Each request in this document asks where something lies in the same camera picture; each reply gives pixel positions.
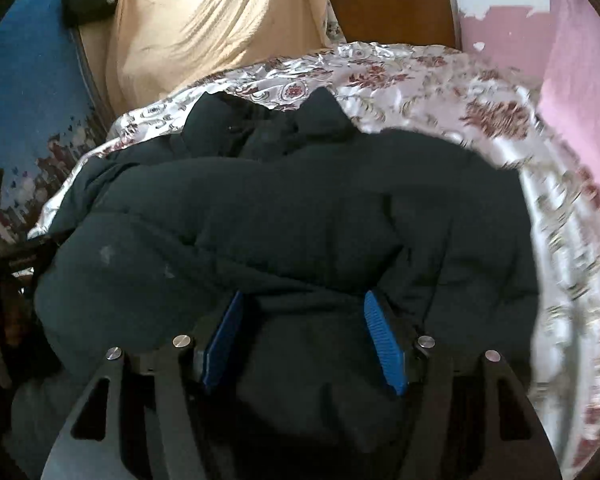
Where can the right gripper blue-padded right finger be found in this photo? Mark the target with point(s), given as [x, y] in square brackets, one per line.
[478, 425]

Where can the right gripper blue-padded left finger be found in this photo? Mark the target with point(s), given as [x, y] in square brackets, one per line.
[135, 419]

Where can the black padded jacket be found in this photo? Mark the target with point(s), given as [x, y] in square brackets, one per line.
[303, 213]

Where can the blue fabric wardrobe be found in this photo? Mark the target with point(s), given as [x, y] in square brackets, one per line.
[48, 120]

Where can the beige draped cloth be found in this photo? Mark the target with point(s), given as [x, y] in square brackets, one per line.
[158, 46]

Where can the floral satin bed cover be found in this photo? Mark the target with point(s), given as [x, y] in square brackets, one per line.
[458, 98]

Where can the pink satin curtain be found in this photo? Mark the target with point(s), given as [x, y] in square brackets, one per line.
[570, 96]

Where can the brown wooden headboard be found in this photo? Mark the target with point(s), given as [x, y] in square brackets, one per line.
[418, 22]

